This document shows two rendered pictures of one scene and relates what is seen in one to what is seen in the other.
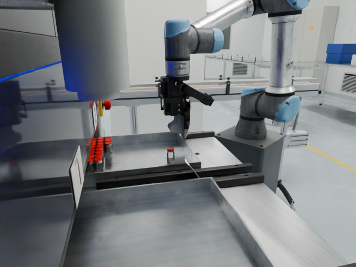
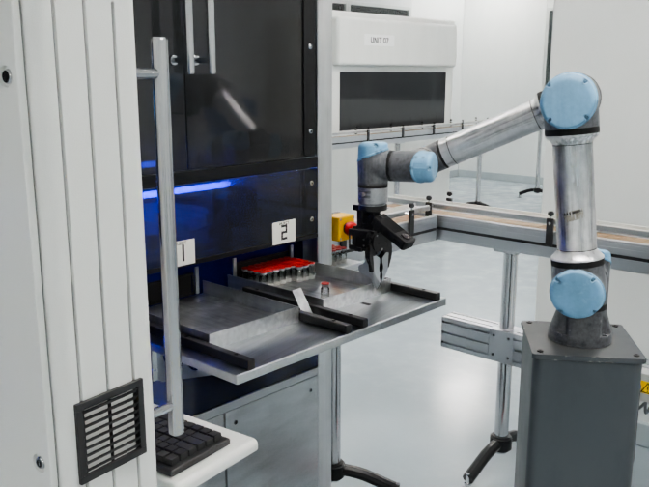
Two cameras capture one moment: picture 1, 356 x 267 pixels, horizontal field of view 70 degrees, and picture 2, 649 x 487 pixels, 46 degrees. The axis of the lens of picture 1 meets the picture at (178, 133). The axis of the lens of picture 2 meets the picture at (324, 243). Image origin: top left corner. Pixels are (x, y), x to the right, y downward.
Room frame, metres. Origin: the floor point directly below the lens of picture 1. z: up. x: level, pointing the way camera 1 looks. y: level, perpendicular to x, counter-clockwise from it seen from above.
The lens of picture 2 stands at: (-0.38, -1.49, 1.43)
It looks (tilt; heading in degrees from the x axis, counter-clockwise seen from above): 12 degrees down; 56
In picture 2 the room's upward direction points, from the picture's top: straight up
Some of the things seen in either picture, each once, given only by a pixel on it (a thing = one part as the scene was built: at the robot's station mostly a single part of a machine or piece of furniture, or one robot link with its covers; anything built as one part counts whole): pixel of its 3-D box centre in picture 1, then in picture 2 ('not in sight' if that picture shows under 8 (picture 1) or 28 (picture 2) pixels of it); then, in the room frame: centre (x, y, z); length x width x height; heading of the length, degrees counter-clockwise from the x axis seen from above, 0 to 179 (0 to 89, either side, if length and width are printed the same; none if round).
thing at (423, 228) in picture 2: not in sight; (363, 230); (1.15, 0.51, 0.92); 0.69 x 0.16 x 0.16; 13
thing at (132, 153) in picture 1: (131, 154); (308, 282); (0.68, 0.14, 0.90); 0.34 x 0.26 x 0.04; 104
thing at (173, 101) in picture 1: (175, 95); (370, 227); (0.79, 0.01, 1.05); 0.09 x 0.08 x 0.12; 103
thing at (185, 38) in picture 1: (178, 40); (374, 164); (0.79, 0.00, 1.21); 0.09 x 0.08 x 0.11; 122
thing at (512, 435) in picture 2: not in sight; (500, 452); (1.63, 0.29, 0.07); 0.50 x 0.08 x 0.14; 13
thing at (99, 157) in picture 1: (100, 154); (284, 273); (0.66, 0.22, 0.91); 0.18 x 0.02 x 0.05; 13
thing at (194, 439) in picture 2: not in sight; (121, 423); (0.04, -0.23, 0.82); 0.40 x 0.14 x 0.02; 110
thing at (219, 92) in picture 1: (192, 88); (628, 242); (1.72, -0.10, 0.92); 1.90 x 0.16 x 0.16; 103
